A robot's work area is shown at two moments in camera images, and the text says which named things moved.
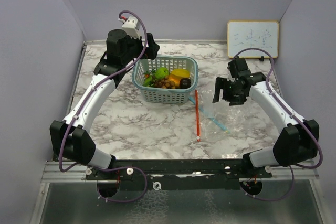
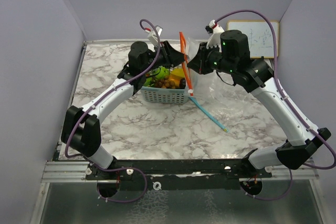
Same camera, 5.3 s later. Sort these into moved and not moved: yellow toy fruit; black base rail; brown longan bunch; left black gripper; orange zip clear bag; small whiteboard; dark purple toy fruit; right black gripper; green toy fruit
Moved: left black gripper; right black gripper; orange zip clear bag
Not moved: black base rail; small whiteboard; brown longan bunch; green toy fruit; yellow toy fruit; dark purple toy fruit
